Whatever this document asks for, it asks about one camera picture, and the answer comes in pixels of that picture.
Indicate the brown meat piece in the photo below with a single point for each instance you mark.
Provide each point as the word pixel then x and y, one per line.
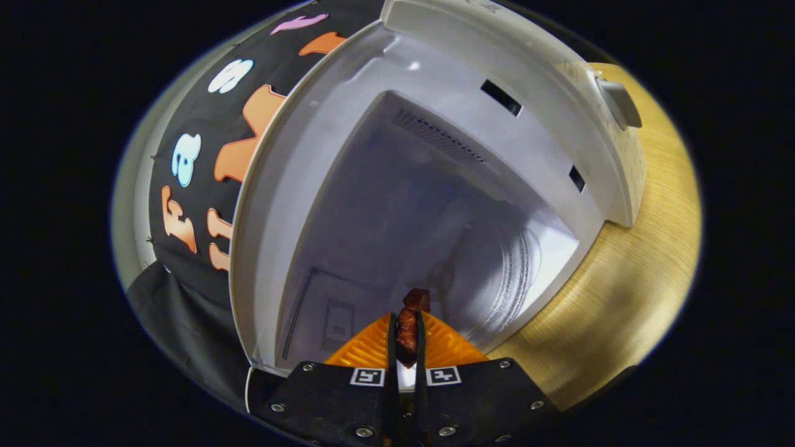
pixel 408 332

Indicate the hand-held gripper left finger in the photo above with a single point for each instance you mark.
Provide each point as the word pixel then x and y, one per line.
pixel 392 357

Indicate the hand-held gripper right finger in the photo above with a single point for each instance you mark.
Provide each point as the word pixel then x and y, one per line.
pixel 421 357

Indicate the white microwave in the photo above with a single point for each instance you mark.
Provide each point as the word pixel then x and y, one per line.
pixel 310 155

